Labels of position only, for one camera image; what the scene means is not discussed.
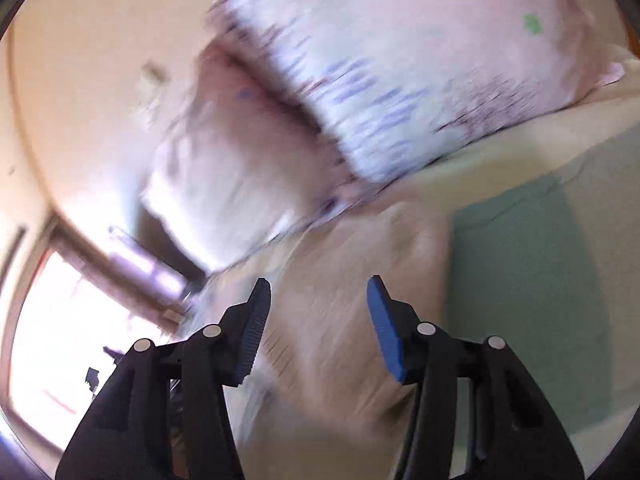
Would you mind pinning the pink pillow, lower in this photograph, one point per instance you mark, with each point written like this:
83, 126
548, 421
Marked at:
235, 160

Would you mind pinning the pink floral pillow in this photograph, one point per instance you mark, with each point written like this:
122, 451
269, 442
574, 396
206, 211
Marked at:
400, 60

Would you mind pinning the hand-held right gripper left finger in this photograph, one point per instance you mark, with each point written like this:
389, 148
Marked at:
254, 331

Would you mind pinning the beige cloth garment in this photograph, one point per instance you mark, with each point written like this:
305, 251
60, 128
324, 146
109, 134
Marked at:
330, 320

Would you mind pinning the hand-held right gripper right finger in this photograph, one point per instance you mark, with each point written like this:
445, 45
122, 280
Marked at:
384, 330

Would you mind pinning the wooden framed window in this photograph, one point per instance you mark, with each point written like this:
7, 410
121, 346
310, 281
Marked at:
65, 330

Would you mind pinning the green and cream bed sheet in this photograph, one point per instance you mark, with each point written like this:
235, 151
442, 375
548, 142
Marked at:
540, 260

